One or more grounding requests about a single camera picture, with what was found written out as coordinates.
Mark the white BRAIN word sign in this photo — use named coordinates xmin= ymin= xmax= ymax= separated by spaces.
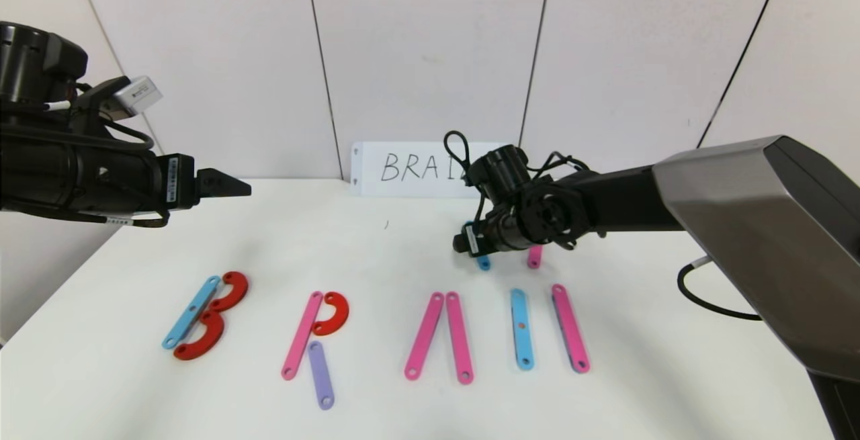
xmin=350 ymin=143 xmax=513 ymax=199

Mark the small red arc piece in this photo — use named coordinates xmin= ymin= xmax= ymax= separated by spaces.
xmin=311 ymin=292 xmax=350 ymax=337

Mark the black left camera cable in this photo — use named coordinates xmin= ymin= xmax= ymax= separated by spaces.
xmin=101 ymin=121 xmax=155 ymax=152

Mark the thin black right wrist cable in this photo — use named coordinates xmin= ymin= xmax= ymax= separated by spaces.
xmin=531 ymin=151 xmax=592 ymax=179

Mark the blue bar with orange dot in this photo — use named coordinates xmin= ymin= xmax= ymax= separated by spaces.
xmin=509 ymin=289 xmax=535 ymax=370

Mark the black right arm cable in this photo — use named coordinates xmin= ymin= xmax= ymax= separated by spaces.
xmin=677 ymin=257 xmax=765 ymax=322

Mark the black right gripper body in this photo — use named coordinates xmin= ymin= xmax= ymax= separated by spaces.
xmin=461 ymin=212 xmax=526 ymax=258

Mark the large red arc piece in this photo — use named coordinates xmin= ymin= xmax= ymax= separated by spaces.
xmin=210 ymin=271 xmax=250 ymax=313
xmin=174 ymin=310 xmax=226 ymax=361

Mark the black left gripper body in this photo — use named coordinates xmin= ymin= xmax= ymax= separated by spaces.
xmin=74 ymin=148 xmax=200 ymax=212

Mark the short purple bar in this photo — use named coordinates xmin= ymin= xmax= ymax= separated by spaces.
xmin=307 ymin=341 xmax=335 ymax=410

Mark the looped black camera cable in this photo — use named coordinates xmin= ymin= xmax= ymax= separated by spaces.
xmin=443 ymin=131 xmax=472 ymax=182

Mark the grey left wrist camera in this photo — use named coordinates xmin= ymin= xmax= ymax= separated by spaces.
xmin=111 ymin=76 xmax=163 ymax=118

